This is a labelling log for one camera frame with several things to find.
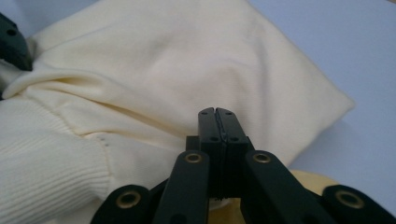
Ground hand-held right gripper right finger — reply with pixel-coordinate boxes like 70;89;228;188
215;106;256;200

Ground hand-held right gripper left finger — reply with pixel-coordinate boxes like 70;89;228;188
186;106;226;200

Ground cream baby pants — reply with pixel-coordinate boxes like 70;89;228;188
0;0;356;224

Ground white board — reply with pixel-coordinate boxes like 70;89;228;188
0;0;396;216

